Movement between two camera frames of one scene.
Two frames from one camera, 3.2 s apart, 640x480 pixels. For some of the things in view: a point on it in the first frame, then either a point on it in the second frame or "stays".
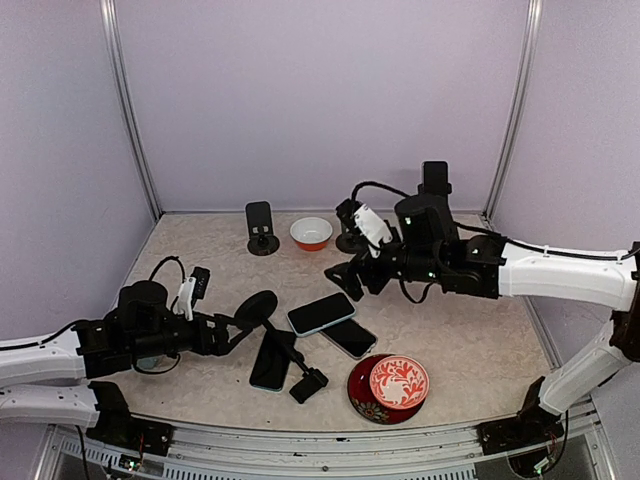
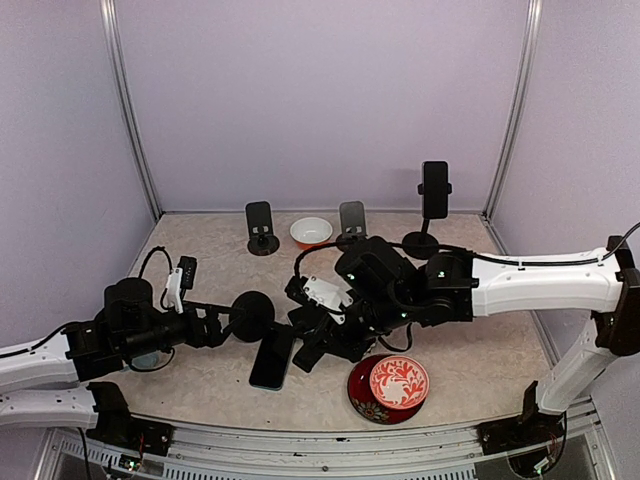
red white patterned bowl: (399, 382) stays
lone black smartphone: (273, 360) stays
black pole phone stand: (254, 309) to (251, 320)
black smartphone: (435, 177) stays
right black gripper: (352, 283) to (340, 343)
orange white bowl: (311, 234) stays
